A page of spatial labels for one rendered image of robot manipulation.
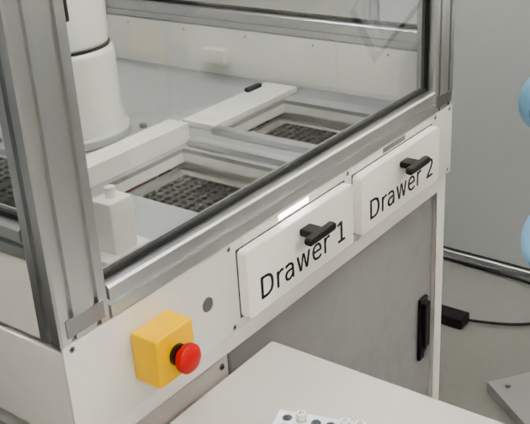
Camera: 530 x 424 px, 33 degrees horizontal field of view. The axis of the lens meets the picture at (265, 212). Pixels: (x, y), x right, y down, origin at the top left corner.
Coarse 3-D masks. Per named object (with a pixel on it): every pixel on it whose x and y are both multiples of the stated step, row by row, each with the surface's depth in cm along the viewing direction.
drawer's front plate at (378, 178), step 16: (432, 128) 170; (416, 144) 164; (432, 144) 170; (384, 160) 157; (400, 160) 161; (432, 160) 171; (368, 176) 152; (384, 176) 157; (400, 176) 162; (416, 176) 167; (432, 176) 173; (368, 192) 153; (384, 192) 158; (416, 192) 169; (368, 208) 155; (384, 208) 159; (368, 224) 156
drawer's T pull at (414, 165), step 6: (426, 156) 161; (402, 162) 160; (408, 162) 159; (414, 162) 159; (420, 162) 159; (426, 162) 161; (408, 168) 157; (414, 168) 157; (420, 168) 159; (408, 174) 157
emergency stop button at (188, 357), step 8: (184, 344) 113; (192, 344) 113; (184, 352) 112; (192, 352) 113; (200, 352) 114; (176, 360) 112; (184, 360) 112; (192, 360) 113; (184, 368) 113; (192, 368) 114
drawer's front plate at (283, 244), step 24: (336, 192) 145; (312, 216) 140; (336, 216) 146; (264, 240) 131; (288, 240) 136; (336, 240) 148; (240, 264) 129; (264, 264) 132; (312, 264) 143; (240, 288) 131; (264, 288) 133; (288, 288) 139
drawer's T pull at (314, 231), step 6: (330, 222) 139; (306, 228) 138; (312, 228) 138; (318, 228) 138; (324, 228) 137; (330, 228) 138; (300, 234) 138; (306, 234) 137; (312, 234) 136; (318, 234) 136; (324, 234) 137; (306, 240) 134; (312, 240) 134; (318, 240) 136
